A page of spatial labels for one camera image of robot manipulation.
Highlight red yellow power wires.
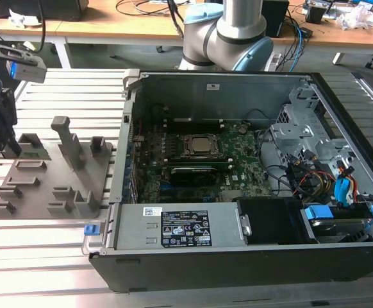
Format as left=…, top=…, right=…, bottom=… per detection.
left=297, top=169, right=338, bottom=195

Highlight small black box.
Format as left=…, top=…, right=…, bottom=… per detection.
left=304, top=4, right=327, bottom=24

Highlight silver CPU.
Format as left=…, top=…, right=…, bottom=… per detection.
left=188, top=137, right=219, bottom=154

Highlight silver metal drive cage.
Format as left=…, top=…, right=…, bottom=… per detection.
left=268, top=85, right=359, bottom=180

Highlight wooden desk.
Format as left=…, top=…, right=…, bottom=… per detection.
left=0, top=0, right=373, bottom=70

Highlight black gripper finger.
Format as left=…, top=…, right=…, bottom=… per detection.
left=0, top=87, right=22, bottom=159

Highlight grey case handle latch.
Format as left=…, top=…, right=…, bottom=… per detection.
left=122, top=69, right=142, bottom=97

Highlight black plastic fan shroud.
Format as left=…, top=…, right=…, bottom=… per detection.
left=232, top=196, right=319, bottom=246

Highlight black camera cable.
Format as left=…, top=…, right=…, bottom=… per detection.
left=37, top=0, right=48, bottom=54

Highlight black camera bracket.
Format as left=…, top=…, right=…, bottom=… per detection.
left=0, top=40, right=46, bottom=70

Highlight large black desk device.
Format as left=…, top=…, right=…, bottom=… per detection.
left=0, top=0, right=90, bottom=20

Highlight black tall speaker box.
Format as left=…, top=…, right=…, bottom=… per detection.
left=262, top=0, right=290, bottom=39

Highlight metal CPU socket cover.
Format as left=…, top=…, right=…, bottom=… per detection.
left=180, top=133, right=226, bottom=158

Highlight blue hanging cable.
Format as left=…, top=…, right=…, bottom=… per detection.
left=290, top=24, right=306, bottom=72

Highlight clear plastic bag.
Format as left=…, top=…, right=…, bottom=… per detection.
left=335, top=3, right=373, bottom=32

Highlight white power strip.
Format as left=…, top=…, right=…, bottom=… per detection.
left=269, top=52, right=283, bottom=72

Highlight green motherboard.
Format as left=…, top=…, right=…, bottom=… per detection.
left=131, top=120, right=292, bottom=205

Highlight grey parts rack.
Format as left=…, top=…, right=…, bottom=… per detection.
left=0, top=115, right=114, bottom=221

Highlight blue flat data wire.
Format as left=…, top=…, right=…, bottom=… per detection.
left=333, top=160, right=354, bottom=211

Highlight hard disk in blue carrier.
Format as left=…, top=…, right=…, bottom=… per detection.
left=301, top=201, right=373, bottom=244

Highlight grey power supply unit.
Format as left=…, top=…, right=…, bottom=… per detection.
left=112, top=202, right=251, bottom=252

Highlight black open PC case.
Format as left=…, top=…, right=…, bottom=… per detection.
left=81, top=69, right=373, bottom=293

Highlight black power supply label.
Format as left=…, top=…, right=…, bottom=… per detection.
left=160, top=210, right=213, bottom=248

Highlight green RAM stick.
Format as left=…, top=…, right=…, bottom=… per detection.
left=18, top=142, right=52, bottom=160
left=165, top=117, right=223, bottom=126

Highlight black graphics card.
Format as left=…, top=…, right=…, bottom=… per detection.
left=169, top=166, right=220, bottom=187

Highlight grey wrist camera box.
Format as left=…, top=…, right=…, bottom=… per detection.
left=6, top=60, right=47, bottom=85

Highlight white crumpled paper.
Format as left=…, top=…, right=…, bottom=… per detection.
left=8, top=8, right=44, bottom=28

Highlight black cable loop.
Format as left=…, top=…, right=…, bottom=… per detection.
left=256, top=128, right=292, bottom=197

